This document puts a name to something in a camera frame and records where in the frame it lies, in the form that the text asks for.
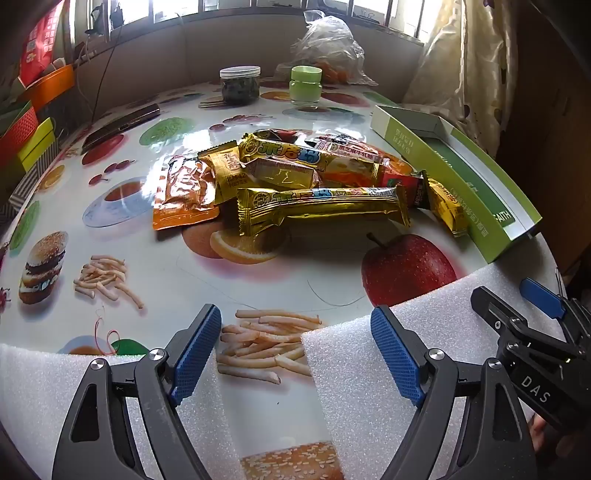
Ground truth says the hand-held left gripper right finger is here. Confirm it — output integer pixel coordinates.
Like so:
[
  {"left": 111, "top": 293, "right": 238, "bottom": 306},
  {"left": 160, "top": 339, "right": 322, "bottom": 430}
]
[{"left": 369, "top": 305, "right": 539, "bottom": 480}]

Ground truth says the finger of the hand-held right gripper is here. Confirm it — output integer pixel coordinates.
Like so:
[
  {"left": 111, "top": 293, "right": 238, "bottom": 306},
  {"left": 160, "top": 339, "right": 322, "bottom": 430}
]
[
  {"left": 519, "top": 277, "right": 591, "bottom": 340},
  {"left": 471, "top": 286, "right": 529, "bottom": 342}
]

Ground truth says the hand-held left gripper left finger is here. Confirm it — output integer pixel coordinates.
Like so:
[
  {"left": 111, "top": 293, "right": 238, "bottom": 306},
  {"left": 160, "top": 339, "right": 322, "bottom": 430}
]
[{"left": 52, "top": 303, "right": 223, "bottom": 480}]

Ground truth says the small yellow snack packet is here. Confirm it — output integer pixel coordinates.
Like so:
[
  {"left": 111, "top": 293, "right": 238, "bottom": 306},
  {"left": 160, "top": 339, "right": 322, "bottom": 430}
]
[
  {"left": 198, "top": 142, "right": 252, "bottom": 205},
  {"left": 424, "top": 171, "right": 469, "bottom": 238}
]

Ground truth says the green white cardboard box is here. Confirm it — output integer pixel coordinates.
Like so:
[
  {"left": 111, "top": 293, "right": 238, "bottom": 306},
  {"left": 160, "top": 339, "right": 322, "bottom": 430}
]
[{"left": 372, "top": 105, "right": 543, "bottom": 265}]

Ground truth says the orange foil snack pouch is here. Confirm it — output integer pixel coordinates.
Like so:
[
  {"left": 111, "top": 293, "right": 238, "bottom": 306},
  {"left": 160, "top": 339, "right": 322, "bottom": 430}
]
[{"left": 152, "top": 154, "right": 221, "bottom": 232}]

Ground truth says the orange white snack pouch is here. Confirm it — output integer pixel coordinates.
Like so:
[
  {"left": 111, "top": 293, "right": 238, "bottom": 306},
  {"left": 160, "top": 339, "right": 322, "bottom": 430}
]
[{"left": 323, "top": 154, "right": 414, "bottom": 188}]

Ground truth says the person's right hand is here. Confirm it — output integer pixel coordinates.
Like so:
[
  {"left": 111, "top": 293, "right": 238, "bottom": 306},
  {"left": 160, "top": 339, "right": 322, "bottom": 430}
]
[{"left": 529, "top": 413, "right": 578, "bottom": 460}]

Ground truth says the white foam sheet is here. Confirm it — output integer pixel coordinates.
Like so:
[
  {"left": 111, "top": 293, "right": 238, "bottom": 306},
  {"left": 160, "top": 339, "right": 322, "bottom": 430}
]
[
  {"left": 300, "top": 265, "right": 561, "bottom": 480},
  {"left": 0, "top": 344, "right": 245, "bottom": 480}
]

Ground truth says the fruit printed tablecloth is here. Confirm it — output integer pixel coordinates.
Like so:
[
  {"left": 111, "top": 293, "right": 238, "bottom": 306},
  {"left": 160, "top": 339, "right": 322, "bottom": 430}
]
[{"left": 0, "top": 76, "right": 555, "bottom": 480}]

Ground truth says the brown wooden cabinet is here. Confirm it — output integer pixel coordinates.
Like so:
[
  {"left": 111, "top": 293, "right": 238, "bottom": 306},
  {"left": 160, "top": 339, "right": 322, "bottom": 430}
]
[{"left": 501, "top": 0, "right": 591, "bottom": 278}]

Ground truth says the black remote control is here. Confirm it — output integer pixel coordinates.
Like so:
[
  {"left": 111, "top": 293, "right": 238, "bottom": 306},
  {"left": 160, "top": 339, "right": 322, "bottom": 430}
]
[{"left": 81, "top": 104, "right": 161, "bottom": 154}]

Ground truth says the cream spotted curtain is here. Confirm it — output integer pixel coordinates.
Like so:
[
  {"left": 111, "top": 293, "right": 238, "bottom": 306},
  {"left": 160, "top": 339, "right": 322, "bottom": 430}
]
[{"left": 402, "top": 0, "right": 518, "bottom": 160}]

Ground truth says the yellow green box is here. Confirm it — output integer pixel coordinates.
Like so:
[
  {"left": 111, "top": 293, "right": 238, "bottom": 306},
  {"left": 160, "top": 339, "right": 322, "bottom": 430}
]
[{"left": 17, "top": 117, "right": 57, "bottom": 172}]

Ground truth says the white lid jar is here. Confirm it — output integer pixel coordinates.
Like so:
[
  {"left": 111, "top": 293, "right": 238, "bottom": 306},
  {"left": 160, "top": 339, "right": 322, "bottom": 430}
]
[{"left": 219, "top": 66, "right": 262, "bottom": 104}]

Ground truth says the red box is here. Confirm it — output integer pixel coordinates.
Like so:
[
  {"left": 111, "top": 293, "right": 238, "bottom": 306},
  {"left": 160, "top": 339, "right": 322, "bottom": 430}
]
[{"left": 0, "top": 100, "right": 40, "bottom": 162}]

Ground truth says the green lid glass jar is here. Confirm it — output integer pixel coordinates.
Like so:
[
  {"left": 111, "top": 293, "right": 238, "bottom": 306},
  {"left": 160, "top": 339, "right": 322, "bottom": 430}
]
[{"left": 289, "top": 65, "right": 323, "bottom": 108}]

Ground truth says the orange box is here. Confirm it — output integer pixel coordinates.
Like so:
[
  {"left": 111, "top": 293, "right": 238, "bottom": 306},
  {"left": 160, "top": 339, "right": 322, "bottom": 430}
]
[{"left": 18, "top": 64, "right": 75, "bottom": 108}]

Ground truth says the clear plastic bag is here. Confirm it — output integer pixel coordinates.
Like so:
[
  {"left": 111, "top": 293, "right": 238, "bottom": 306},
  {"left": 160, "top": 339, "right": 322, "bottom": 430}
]
[{"left": 276, "top": 9, "right": 379, "bottom": 88}]

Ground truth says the red printed bag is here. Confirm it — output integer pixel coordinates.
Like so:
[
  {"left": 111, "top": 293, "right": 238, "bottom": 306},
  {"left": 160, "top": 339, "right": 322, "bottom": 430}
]
[{"left": 18, "top": 0, "right": 77, "bottom": 88}]

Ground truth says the window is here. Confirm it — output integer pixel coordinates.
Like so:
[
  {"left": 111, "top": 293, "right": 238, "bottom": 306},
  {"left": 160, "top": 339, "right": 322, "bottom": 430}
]
[{"left": 69, "top": 0, "right": 444, "bottom": 44}]

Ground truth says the black cable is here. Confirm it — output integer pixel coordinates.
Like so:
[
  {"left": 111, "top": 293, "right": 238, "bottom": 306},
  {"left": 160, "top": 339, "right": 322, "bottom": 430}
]
[{"left": 90, "top": 25, "right": 125, "bottom": 125}]

